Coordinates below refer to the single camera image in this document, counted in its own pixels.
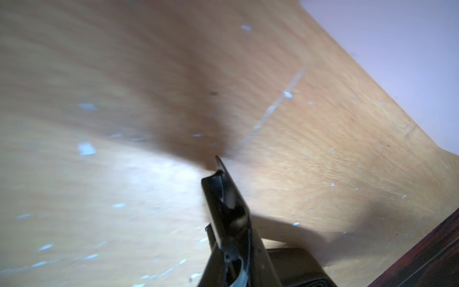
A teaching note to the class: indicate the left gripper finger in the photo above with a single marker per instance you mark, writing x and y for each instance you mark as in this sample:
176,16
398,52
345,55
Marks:
238,257

